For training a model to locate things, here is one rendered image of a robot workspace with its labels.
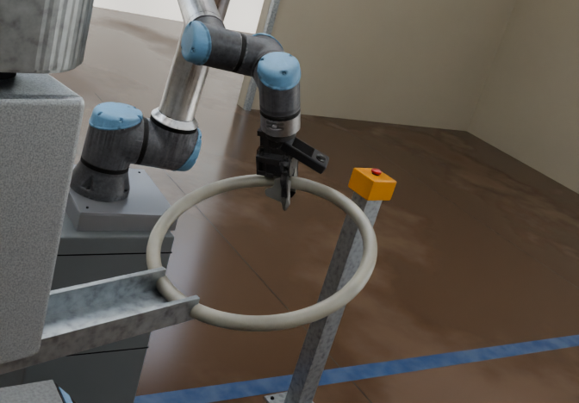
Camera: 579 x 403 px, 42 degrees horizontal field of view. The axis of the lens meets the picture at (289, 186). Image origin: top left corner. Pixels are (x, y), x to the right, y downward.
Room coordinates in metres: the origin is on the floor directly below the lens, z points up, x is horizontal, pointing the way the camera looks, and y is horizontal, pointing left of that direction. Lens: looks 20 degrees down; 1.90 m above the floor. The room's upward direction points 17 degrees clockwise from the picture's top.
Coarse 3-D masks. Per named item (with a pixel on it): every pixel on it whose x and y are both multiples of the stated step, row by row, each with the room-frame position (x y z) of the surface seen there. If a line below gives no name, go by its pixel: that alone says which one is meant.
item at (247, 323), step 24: (192, 192) 1.59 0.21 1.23; (216, 192) 1.61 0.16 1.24; (312, 192) 1.64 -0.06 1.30; (336, 192) 1.61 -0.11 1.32; (168, 216) 1.50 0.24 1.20; (360, 216) 1.53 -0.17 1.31; (360, 264) 1.39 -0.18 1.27; (168, 288) 1.29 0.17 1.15; (360, 288) 1.33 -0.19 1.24; (192, 312) 1.24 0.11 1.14; (216, 312) 1.23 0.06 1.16; (312, 312) 1.25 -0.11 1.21
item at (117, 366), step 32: (64, 224) 1.98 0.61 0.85; (64, 256) 1.91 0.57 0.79; (96, 256) 1.97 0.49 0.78; (128, 256) 2.03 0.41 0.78; (160, 256) 2.10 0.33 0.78; (96, 352) 2.01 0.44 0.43; (128, 352) 2.08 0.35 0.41; (0, 384) 2.04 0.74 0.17; (64, 384) 1.96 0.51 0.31; (96, 384) 2.03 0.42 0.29; (128, 384) 2.10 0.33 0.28
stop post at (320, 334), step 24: (360, 168) 2.63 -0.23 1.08; (360, 192) 2.56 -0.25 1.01; (384, 192) 2.57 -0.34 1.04; (360, 240) 2.58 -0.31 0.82; (336, 264) 2.59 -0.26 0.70; (336, 288) 2.56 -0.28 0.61; (336, 312) 2.58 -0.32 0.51; (312, 336) 2.59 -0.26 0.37; (312, 360) 2.56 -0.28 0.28; (312, 384) 2.58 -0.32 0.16
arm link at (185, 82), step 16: (224, 0) 2.17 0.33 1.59; (224, 16) 2.20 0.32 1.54; (176, 64) 2.17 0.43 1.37; (192, 64) 2.16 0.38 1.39; (176, 80) 2.17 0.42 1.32; (192, 80) 2.17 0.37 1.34; (176, 96) 2.17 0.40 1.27; (192, 96) 2.18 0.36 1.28; (160, 112) 2.19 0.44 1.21; (176, 112) 2.17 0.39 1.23; (192, 112) 2.20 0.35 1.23; (160, 128) 2.16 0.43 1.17; (176, 128) 2.16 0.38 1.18; (192, 128) 2.19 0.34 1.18; (160, 144) 2.15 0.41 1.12; (176, 144) 2.16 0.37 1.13; (192, 144) 2.20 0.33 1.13; (144, 160) 2.14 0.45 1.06; (160, 160) 2.16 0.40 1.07; (176, 160) 2.17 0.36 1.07; (192, 160) 2.20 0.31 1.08
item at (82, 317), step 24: (72, 288) 1.16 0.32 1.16; (96, 288) 1.20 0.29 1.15; (120, 288) 1.24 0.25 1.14; (144, 288) 1.29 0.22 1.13; (48, 312) 1.13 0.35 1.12; (72, 312) 1.16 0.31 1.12; (96, 312) 1.18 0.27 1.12; (120, 312) 1.20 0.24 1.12; (144, 312) 1.15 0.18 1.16; (168, 312) 1.20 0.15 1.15; (48, 336) 1.01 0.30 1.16; (72, 336) 1.04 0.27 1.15; (96, 336) 1.08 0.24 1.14; (120, 336) 1.12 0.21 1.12; (24, 360) 0.98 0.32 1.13; (48, 360) 1.02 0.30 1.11
